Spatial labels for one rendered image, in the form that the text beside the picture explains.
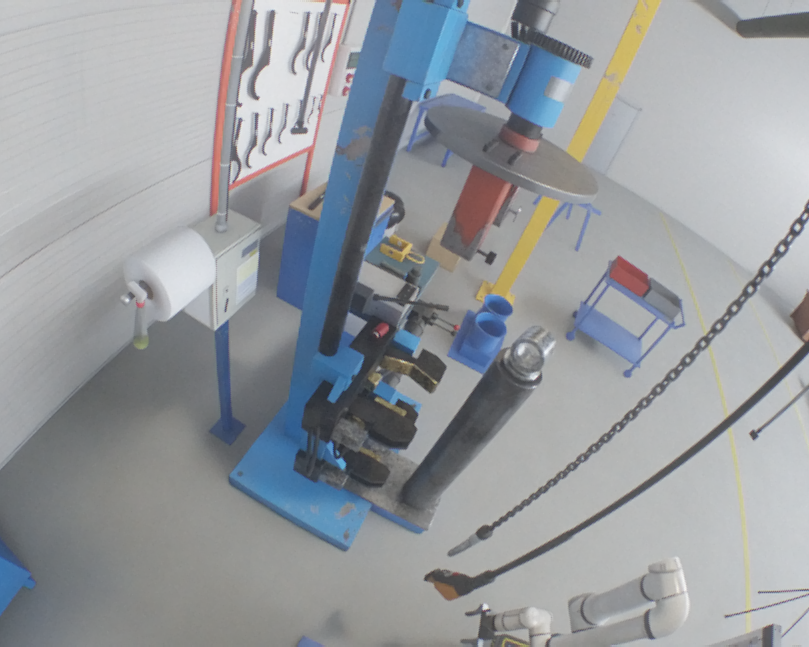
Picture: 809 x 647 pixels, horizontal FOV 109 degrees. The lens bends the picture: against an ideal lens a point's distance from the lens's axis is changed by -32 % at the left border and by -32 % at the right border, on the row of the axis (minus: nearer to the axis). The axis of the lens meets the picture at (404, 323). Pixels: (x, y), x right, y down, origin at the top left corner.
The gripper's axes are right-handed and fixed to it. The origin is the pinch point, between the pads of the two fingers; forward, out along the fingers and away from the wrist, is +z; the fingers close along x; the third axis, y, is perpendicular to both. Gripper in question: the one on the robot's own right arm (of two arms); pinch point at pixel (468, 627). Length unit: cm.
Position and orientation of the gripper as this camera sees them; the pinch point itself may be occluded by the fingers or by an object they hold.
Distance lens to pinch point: 197.5
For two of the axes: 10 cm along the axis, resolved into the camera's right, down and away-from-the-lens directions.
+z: -6.6, 5.4, 5.3
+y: 7.2, 6.5, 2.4
